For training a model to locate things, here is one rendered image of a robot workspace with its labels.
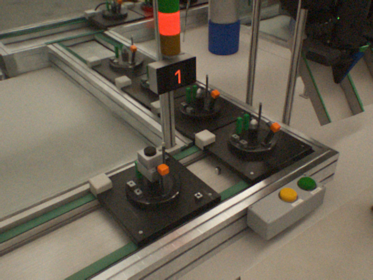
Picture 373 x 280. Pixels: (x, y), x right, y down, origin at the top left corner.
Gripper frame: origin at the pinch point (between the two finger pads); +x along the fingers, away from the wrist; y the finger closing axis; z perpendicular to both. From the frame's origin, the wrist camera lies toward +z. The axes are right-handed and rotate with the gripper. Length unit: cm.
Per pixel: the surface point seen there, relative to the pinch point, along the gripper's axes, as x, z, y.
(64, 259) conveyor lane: 34, 18, 64
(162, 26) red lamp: -7.6, 30.8, 26.4
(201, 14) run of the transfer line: 33, 137, -70
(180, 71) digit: 3.8, 29.0, 23.1
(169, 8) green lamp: -12.0, 29.4, 25.3
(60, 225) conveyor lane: 34, 29, 61
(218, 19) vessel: 22, 97, -49
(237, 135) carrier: 26.3, 23.0, 7.8
